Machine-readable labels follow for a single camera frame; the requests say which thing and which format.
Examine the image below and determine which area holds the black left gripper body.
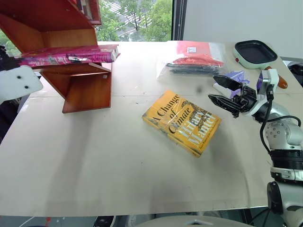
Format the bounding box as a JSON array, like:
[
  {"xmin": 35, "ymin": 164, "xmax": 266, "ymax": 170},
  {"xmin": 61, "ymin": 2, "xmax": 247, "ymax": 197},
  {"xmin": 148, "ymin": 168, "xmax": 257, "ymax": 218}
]
[{"xmin": 0, "ymin": 45, "xmax": 21, "ymax": 73}]

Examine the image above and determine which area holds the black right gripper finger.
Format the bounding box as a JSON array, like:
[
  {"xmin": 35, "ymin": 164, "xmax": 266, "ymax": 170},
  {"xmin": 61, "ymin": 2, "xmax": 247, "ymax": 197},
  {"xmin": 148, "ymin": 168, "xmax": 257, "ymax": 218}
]
[
  {"xmin": 208, "ymin": 94, "xmax": 241, "ymax": 114},
  {"xmin": 213, "ymin": 75, "xmax": 243, "ymax": 92}
]

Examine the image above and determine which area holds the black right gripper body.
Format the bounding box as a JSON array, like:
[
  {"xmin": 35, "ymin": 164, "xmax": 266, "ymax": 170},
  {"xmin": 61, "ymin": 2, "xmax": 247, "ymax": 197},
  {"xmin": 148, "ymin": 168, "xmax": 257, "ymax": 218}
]
[{"xmin": 230, "ymin": 85, "xmax": 258, "ymax": 118}]

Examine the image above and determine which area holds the yellow hardcover book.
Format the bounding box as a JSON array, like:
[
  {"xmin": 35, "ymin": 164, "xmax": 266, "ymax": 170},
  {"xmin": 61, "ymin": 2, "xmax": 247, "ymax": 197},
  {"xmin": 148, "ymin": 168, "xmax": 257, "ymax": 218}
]
[{"xmin": 142, "ymin": 89, "xmax": 223, "ymax": 159}]

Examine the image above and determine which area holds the red-brown wooden bookshelf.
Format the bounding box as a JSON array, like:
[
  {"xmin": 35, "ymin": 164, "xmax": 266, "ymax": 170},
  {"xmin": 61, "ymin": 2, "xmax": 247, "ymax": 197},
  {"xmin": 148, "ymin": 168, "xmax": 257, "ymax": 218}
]
[{"xmin": 0, "ymin": 0, "xmax": 112, "ymax": 114}]

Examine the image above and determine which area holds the pink paperback book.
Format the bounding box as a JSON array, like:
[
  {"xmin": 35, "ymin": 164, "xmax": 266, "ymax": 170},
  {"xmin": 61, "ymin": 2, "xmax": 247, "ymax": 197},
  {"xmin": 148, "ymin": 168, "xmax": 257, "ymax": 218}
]
[{"xmin": 17, "ymin": 44, "xmax": 121, "ymax": 70}]

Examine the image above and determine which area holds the purple plastic package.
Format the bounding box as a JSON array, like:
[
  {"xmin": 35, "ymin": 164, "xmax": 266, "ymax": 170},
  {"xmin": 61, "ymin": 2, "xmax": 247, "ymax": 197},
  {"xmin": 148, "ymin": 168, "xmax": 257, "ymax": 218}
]
[{"xmin": 213, "ymin": 70, "xmax": 264, "ymax": 96}]

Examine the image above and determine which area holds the clear bag of clothing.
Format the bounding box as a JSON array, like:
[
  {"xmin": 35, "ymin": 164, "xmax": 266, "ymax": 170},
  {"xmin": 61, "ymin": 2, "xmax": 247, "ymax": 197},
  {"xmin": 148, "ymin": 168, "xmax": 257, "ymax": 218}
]
[{"xmin": 156, "ymin": 40, "xmax": 228, "ymax": 80}]

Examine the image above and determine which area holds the mint green square frying pan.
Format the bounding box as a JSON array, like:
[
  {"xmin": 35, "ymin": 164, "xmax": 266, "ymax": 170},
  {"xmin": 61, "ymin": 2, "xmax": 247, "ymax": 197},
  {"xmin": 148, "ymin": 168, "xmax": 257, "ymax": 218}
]
[{"xmin": 233, "ymin": 40, "xmax": 288, "ymax": 89}]

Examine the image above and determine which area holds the dark object behind table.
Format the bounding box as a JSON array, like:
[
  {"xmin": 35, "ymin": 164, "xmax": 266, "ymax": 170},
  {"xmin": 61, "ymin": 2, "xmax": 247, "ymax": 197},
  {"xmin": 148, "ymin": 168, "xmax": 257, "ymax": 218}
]
[{"xmin": 286, "ymin": 61, "xmax": 303, "ymax": 86}]

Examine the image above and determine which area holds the red books standing upright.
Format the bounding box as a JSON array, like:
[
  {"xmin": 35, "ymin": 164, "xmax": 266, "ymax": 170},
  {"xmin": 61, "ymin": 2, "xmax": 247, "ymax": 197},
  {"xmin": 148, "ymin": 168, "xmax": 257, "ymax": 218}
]
[{"xmin": 75, "ymin": 0, "xmax": 103, "ymax": 26}]

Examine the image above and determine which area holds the dark rounded shape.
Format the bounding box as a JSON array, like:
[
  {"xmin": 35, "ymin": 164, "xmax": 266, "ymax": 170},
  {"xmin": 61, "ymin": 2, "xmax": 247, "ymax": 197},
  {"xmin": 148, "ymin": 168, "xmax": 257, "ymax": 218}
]
[{"xmin": 93, "ymin": 215, "xmax": 117, "ymax": 227}]

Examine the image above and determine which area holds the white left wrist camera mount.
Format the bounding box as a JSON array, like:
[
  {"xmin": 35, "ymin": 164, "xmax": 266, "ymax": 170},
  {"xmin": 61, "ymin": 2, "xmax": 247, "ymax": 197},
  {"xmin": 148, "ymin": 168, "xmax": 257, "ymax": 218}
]
[{"xmin": 0, "ymin": 64, "xmax": 44, "ymax": 105}]

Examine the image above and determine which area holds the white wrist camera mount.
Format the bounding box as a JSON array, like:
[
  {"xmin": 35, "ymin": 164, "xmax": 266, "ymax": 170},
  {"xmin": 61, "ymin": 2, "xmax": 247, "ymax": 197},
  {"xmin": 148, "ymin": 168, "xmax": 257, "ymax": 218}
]
[
  {"xmin": 241, "ymin": 69, "xmax": 279, "ymax": 117},
  {"xmin": 0, "ymin": 64, "xmax": 44, "ymax": 105}
]

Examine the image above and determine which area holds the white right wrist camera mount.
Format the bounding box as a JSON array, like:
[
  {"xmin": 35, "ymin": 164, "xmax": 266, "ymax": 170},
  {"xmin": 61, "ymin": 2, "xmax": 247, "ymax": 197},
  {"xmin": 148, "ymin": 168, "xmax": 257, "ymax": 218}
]
[{"xmin": 241, "ymin": 69, "xmax": 279, "ymax": 117}]

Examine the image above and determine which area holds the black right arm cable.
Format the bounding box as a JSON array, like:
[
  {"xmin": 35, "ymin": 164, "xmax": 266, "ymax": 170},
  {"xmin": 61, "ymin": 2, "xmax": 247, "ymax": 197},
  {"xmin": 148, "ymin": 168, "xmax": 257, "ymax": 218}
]
[{"xmin": 259, "ymin": 84, "xmax": 302, "ymax": 154}]

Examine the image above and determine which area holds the black window frame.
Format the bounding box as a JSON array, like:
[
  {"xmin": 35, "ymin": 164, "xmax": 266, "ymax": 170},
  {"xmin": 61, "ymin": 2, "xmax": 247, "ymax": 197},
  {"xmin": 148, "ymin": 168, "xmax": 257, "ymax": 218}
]
[{"xmin": 172, "ymin": 0, "xmax": 188, "ymax": 42}]

